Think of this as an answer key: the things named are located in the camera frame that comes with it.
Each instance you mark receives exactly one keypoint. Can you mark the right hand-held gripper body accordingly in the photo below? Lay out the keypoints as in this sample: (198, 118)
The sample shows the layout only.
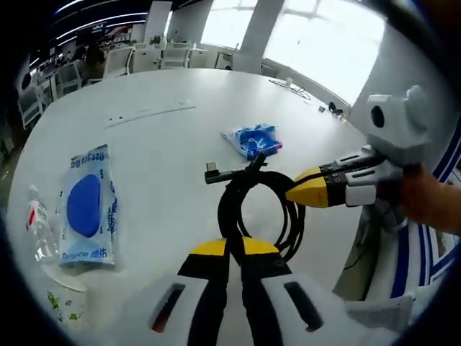
(399, 133)

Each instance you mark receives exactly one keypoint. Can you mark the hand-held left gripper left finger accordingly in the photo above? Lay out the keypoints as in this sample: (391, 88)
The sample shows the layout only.
(201, 295)

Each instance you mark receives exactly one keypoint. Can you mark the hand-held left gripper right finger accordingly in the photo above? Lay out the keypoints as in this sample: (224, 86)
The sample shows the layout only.
(266, 295)

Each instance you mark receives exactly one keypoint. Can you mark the white printed paper cup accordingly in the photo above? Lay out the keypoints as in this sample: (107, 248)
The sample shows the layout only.
(68, 302)

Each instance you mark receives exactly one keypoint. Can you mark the pale packet with blue pad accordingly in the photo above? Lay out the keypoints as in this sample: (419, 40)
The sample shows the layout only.
(86, 205)

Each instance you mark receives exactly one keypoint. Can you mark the clear plastic bottle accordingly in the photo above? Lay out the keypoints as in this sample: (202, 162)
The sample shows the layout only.
(37, 220)

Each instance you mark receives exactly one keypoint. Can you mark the person's right hand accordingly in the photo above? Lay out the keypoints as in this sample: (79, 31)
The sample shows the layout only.
(428, 202)

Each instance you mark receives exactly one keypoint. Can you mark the small black objects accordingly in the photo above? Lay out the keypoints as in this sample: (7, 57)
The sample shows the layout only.
(335, 108)

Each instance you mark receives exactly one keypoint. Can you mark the white table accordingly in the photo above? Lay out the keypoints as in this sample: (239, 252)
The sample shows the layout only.
(162, 155)

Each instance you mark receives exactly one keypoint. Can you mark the white table socket strip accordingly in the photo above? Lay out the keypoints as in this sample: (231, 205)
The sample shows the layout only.
(151, 112)

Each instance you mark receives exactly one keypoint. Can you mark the white office chair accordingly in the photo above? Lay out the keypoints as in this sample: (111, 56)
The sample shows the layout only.
(30, 104)
(70, 77)
(117, 61)
(176, 54)

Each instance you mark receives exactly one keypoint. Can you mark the potted green plant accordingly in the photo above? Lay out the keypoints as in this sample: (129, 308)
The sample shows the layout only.
(156, 39)

